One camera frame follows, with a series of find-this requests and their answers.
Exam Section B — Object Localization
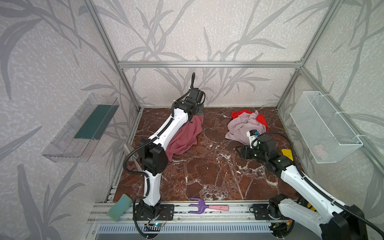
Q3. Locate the small electronics board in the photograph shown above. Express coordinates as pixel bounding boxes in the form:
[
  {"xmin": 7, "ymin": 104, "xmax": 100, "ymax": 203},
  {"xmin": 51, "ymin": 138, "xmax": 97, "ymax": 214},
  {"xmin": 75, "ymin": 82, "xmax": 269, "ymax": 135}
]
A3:
[{"xmin": 144, "ymin": 222, "xmax": 161, "ymax": 232}]

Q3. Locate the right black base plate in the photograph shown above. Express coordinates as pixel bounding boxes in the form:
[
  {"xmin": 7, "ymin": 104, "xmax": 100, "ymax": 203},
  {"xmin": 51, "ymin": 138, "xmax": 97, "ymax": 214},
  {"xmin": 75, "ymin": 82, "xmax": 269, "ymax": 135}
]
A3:
[{"xmin": 249, "ymin": 204, "xmax": 285, "ymax": 222}]

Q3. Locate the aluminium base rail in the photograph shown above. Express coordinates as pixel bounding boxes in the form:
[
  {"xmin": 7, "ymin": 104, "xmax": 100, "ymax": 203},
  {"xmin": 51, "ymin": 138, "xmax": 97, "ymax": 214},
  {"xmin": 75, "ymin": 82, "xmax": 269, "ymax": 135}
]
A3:
[{"xmin": 87, "ymin": 200, "xmax": 291, "ymax": 224}]

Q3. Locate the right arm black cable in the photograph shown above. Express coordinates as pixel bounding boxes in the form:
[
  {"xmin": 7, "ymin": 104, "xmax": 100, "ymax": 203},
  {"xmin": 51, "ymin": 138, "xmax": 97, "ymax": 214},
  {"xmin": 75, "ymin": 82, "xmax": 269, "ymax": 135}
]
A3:
[{"xmin": 250, "ymin": 131, "xmax": 384, "ymax": 238}]

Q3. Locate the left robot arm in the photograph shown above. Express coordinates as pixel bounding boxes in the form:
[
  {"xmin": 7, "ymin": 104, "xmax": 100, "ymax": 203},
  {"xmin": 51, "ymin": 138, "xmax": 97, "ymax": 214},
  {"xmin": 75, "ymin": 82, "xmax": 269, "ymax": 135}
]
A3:
[{"xmin": 136, "ymin": 88, "xmax": 205, "ymax": 219}]

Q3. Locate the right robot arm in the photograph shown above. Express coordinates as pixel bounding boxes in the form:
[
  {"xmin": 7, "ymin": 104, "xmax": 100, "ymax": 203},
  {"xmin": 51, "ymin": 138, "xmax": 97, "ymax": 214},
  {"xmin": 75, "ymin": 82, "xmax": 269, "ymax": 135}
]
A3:
[{"xmin": 236, "ymin": 134, "xmax": 368, "ymax": 240}]

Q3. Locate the purple pink garden fork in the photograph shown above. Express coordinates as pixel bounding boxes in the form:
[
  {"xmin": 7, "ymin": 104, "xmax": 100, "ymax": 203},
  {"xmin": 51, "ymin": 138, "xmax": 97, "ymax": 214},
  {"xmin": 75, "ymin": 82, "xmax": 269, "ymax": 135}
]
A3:
[{"xmin": 189, "ymin": 198, "xmax": 230, "ymax": 215}]

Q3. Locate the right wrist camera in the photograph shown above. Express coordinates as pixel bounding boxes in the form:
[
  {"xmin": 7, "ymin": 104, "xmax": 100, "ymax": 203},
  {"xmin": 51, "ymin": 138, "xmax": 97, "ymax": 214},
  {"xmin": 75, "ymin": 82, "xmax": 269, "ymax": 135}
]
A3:
[{"xmin": 247, "ymin": 130, "xmax": 259, "ymax": 149}]

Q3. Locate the white wire mesh basket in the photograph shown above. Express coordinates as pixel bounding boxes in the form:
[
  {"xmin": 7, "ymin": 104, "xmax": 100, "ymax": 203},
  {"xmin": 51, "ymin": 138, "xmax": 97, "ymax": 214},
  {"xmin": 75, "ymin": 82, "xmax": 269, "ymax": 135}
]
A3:
[{"xmin": 291, "ymin": 91, "xmax": 364, "ymax": 164}]

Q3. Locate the light pink cloth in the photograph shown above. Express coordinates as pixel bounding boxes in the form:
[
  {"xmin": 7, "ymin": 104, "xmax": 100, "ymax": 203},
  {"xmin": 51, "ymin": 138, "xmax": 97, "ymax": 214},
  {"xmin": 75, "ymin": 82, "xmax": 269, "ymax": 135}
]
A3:
[{"xmin": 225, "ymin": 111, "xmax": 267, "ymax": 145}]

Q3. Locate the red cloth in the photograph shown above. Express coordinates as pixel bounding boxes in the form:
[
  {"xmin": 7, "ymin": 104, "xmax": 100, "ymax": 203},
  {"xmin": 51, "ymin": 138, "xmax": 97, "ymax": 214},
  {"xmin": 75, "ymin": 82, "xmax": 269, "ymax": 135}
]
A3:
[{"xmin": 231, "ymin": 110, "xmax": 269, "ymax": 132}]

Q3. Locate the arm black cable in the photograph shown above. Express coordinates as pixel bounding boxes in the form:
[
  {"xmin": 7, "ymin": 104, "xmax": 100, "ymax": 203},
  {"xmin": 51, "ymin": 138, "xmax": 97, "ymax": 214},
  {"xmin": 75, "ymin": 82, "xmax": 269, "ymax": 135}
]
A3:
[
  {"xmin": 122, "ymin": 71, "xmax": 197, "ymax": 240},
  {"xmin": 250, "ymin": 131, "xmax": 384, "ymax": 238}
]

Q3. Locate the pink item in basket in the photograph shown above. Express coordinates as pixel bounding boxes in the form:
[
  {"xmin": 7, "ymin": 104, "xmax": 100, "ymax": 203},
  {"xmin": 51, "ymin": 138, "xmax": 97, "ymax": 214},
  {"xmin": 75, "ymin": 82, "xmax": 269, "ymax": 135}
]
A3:
[{"xmin": 313, "ymin": 145, "xmax": 329, "ymax": 159}]

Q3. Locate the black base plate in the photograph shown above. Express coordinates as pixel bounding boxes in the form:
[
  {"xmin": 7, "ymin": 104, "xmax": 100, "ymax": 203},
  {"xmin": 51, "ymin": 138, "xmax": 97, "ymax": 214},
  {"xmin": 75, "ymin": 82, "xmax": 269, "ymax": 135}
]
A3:
[
  {"xmin": 249, "ymin": 204, "xmax": 285, "ymax": 222},
  {"xmin": 135, "ymin": 204, "xmax": 175, "ymax": 221}
]

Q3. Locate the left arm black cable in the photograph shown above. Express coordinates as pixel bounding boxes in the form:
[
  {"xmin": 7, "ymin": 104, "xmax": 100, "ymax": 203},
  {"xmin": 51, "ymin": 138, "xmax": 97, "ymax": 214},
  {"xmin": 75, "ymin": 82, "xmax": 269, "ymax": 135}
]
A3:
[{"xmin": 122, "ymin": 71, "xmax": 197, "ymax": 240}]

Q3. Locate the green sponge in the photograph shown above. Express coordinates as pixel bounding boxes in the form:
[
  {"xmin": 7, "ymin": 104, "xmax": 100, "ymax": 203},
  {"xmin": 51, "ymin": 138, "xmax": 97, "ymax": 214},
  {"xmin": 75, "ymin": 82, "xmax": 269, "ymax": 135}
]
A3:
[{"xmin": 106, "ymin": 194, "xmax": 133, "ymax": 222}]

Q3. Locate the yellow toy shovel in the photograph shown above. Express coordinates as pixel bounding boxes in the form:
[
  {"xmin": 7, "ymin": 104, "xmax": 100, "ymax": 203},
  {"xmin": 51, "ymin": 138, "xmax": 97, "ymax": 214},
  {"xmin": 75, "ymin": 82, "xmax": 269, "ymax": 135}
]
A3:
[{"xmin": 282, "ymin": 149, "xmax": 294, "ymax": 161}]

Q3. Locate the clear acrylic wall shelf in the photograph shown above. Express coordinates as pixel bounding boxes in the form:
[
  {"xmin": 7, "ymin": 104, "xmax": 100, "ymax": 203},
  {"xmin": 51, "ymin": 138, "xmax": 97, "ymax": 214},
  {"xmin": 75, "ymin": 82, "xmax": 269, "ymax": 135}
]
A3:
[{"xmin": 42, "ymin": 94, "xmax": 120, "ymax": 163}]

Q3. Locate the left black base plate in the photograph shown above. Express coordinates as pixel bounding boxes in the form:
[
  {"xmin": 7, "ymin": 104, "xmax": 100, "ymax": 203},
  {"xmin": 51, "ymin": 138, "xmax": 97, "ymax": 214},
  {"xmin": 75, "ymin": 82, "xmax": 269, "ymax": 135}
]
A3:
[{"xmin": 135, "ymin": 204, "xmax": 175, "ymax": 221}]

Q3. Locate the dark pink ribbed cloth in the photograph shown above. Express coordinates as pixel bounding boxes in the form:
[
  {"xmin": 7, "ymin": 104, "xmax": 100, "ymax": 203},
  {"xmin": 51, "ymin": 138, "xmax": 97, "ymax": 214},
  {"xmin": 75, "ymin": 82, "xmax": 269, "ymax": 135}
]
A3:
[{"xmin": 166, "ymin": 116, "xmax": 204, "ymax": 162}]

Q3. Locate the aluminium frame horizontal bar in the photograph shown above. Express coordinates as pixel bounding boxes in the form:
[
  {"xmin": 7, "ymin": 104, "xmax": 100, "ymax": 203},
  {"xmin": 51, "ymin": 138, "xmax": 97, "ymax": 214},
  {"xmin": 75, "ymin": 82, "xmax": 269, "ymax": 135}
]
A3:
[{"xmin": 118, "ymin": 61, "xmax": 302, "ymax": 69}]

